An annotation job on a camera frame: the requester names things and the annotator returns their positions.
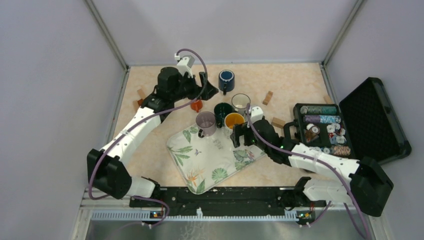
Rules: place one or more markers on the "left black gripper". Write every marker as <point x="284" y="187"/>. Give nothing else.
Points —
<point x="196" y="88"/>

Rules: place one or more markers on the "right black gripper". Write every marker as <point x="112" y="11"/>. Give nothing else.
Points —
<point x="240" y="130"/>

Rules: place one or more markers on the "white floral mug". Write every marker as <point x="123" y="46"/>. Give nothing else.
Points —
<point x="230" y="121"/>

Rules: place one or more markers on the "dark green mug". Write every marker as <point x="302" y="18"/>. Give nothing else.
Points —
<point x="221" y="110"/>

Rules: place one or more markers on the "white black-rimmed mug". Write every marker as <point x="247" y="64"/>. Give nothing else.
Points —
<point x="239" y="102"/>

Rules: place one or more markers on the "lilac purple mug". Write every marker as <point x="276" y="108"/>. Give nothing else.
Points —
<point x="206" y="123"/>

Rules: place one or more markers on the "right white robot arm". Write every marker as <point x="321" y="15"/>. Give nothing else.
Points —
<point x="362" y="183"/>

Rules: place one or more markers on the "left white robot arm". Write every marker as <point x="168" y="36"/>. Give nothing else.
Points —
<point x="107" y="168"/>

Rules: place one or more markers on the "navy blue mug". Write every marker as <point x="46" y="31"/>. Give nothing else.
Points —
<point x="226" y="81"/>

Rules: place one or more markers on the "orange red mug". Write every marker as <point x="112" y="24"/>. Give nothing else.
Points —
<point x="197" y="105"/>

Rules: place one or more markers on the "light wooden block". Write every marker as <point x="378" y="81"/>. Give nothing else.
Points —
<point x="278" y="123"/>

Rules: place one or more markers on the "wooden block near mugs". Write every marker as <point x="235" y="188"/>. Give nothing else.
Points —
<point x="267" y="98"/>

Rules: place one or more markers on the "floral leaf pattern tray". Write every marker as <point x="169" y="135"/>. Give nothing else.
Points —
<point x="206" y="162"/>

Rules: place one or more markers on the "tan wooden block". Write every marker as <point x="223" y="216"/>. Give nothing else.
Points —
<point x="141" y="93"/>

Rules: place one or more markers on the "pale wooden block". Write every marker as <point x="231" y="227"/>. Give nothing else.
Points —
<point x="136" y="105"/>

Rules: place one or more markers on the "wooden block by case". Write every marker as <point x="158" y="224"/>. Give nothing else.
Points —
<point x="328" y="100"/>

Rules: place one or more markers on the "black carrying case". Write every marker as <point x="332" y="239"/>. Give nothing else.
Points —
<point x="363" y="124"/>

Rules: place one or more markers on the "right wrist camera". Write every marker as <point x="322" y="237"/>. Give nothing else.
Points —
<point x="256" y="113"/>

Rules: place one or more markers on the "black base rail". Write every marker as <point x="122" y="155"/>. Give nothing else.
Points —
<point x="229" y="201"/>

